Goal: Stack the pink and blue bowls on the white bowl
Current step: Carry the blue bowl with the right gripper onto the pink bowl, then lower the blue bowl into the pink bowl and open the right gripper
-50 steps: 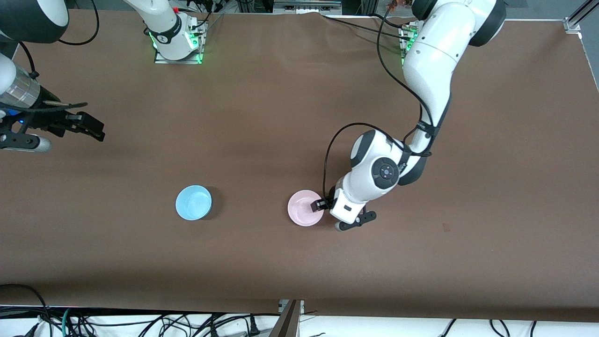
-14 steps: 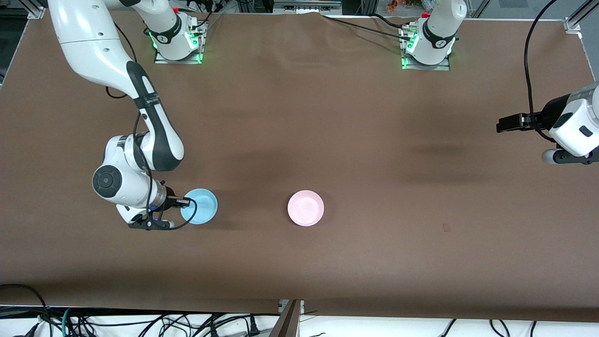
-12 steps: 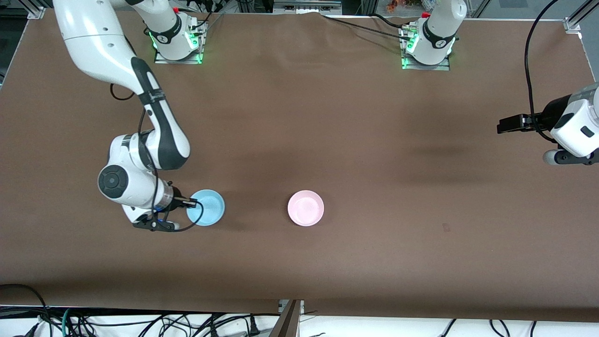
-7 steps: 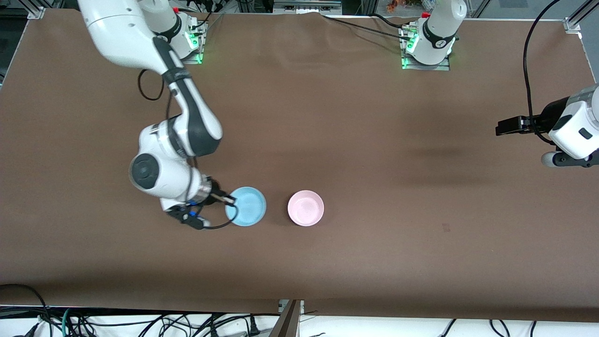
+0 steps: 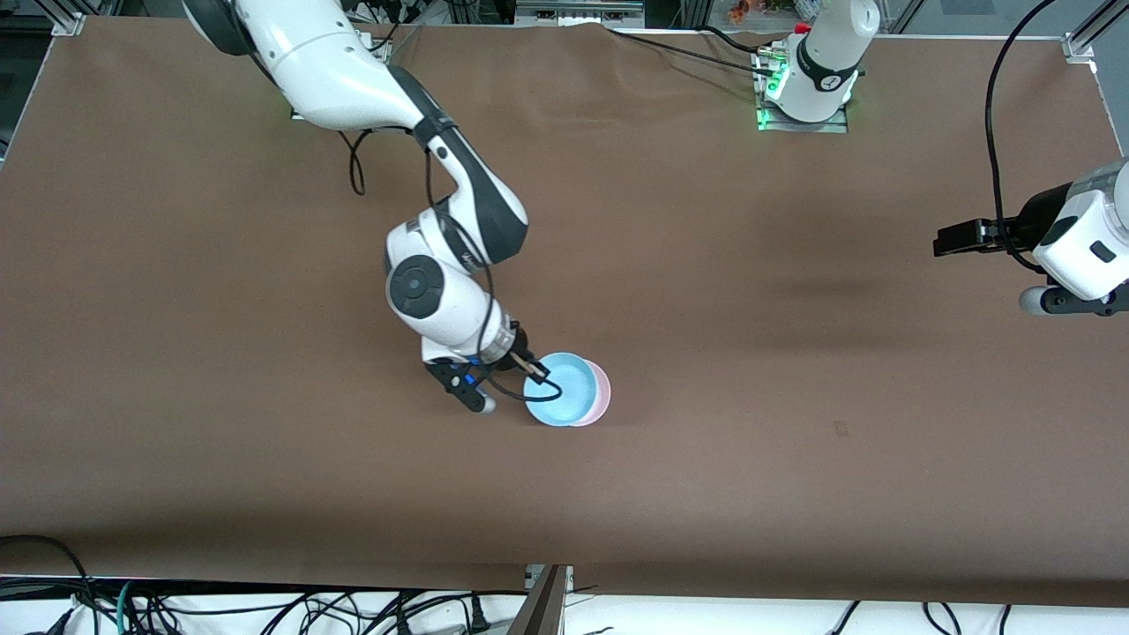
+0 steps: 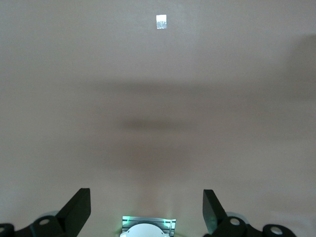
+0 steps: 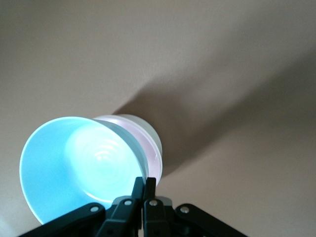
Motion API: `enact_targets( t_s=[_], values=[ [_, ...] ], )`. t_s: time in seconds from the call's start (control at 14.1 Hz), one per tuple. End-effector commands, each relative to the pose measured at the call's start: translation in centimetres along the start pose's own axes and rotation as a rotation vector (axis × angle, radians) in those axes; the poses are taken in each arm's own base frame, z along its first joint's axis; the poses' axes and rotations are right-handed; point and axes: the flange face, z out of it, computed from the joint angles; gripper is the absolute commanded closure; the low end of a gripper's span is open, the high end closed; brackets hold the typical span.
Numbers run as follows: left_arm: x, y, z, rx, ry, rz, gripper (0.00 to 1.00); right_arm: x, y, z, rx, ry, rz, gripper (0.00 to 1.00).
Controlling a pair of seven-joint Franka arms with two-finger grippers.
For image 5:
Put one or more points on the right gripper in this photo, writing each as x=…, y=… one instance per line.
x=519, y=346

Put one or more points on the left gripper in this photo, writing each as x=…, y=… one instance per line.
x=1030, y=220

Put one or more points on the blue bowl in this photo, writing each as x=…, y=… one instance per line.
x=569, y=392

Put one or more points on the pink bowl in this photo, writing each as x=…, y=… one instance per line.
x=603, y=392

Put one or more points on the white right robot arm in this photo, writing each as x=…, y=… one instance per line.
x=335, y=70

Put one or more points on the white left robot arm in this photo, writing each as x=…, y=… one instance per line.
x=825, y=62

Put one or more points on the brown table cloth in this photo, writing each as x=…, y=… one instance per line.
x=706, y=353

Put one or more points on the black power plug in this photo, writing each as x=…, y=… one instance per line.
x=479, y=615

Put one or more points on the orange object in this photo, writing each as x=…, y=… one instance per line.
x=739, y=11

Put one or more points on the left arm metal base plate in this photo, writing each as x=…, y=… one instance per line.
x=838, y=125

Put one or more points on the aluminium frame profile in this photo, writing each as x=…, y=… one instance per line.
x=1089, y=35

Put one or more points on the grey metal frame post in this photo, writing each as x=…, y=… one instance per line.
x=540, y=608

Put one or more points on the grey metal rail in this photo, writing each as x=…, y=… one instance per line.
x=578, y=12

